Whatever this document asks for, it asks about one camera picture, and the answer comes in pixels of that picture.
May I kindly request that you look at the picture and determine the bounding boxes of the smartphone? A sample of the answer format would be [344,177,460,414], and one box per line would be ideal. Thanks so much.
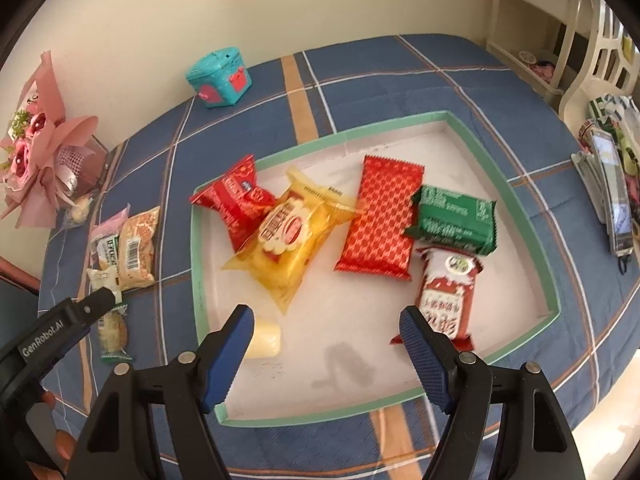
[590,127,636,256]

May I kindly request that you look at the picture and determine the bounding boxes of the green snack packet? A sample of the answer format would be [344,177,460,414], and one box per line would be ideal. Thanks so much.
[404,185,498,257]

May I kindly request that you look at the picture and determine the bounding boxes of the white chair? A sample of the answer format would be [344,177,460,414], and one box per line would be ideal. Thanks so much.
[557,0,640,126]
[485,0,586,106]

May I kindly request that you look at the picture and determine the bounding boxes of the white tray with teal rim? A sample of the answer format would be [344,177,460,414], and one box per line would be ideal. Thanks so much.
[190,110,563,428]

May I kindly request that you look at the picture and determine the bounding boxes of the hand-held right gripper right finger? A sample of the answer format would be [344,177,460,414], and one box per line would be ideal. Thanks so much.
[398,306,586,480]

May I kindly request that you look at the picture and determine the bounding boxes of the pink snack packet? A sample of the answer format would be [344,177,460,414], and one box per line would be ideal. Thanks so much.
[89,203,132,241]

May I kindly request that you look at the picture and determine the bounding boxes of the yellow cake packet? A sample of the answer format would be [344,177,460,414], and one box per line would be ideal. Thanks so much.
[220,166,363,316]

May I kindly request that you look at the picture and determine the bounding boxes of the red patterned snack packet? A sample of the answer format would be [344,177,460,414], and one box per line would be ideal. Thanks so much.
[334,155,426,281]

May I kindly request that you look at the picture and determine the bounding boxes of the pale yellow small packet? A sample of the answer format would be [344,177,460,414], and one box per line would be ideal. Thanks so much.
[243,319,283,360]

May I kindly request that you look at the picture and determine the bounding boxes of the pink rose bouquet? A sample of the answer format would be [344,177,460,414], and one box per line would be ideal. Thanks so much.
[0,50,101,233]

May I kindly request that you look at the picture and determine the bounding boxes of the white snack packet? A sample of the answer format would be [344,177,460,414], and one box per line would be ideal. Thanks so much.
[86,232,126,306]

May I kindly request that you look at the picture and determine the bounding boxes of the teal toy box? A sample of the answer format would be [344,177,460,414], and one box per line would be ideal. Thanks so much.
[185,46,253,109]

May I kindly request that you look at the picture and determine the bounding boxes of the person's left hand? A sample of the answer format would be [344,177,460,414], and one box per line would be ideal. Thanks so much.
[41,389,78,461]

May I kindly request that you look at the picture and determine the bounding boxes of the beige bread packet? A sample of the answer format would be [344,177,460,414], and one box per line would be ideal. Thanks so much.
[117,206,162,292]

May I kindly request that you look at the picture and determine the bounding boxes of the red flower print packet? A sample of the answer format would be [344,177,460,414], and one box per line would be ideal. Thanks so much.
[189,155,277,253]

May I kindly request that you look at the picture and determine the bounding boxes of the small clear candy packet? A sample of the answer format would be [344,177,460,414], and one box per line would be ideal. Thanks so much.
[62,196,96,226]

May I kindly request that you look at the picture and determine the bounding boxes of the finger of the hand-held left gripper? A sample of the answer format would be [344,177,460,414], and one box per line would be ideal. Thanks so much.
[75,287,117,331]

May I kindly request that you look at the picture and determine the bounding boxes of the dark red biscuit packet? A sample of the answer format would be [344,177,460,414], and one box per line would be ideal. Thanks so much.
[390,246,485,352]

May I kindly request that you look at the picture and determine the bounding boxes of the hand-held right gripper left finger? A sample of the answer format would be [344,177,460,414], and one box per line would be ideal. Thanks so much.
[65,304,255,480]

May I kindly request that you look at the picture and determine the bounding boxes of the clear rice cracker packet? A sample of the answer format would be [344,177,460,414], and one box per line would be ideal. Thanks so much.
[97,302,135,365]

